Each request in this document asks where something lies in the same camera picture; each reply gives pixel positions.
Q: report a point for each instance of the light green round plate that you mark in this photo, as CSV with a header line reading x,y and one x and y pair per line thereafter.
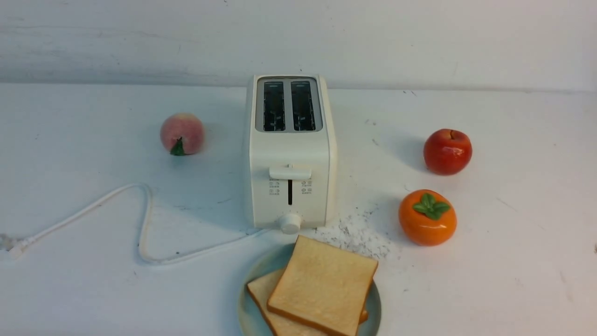
x,y
254,319

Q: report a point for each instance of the toasted bread slice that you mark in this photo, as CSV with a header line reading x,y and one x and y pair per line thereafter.
x,y
275,308
325,285

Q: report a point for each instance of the pink peach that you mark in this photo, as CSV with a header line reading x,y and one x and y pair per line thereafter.
x,y
182,134

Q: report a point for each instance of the orange persimmon with green leaf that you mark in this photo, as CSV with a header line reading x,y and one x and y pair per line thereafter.
x,y
427,218

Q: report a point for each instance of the red apple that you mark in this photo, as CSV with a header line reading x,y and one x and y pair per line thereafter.
x,y
447,151

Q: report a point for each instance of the white two-slot toaster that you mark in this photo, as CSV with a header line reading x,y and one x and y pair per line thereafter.
x,y
290,153

